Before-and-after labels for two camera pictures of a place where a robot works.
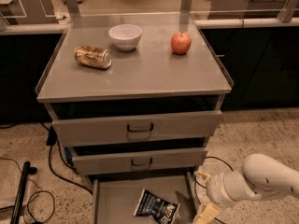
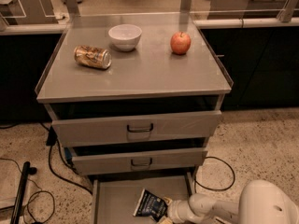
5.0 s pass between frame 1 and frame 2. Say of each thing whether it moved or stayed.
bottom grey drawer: stayed
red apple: stayed
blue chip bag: stayed
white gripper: moved
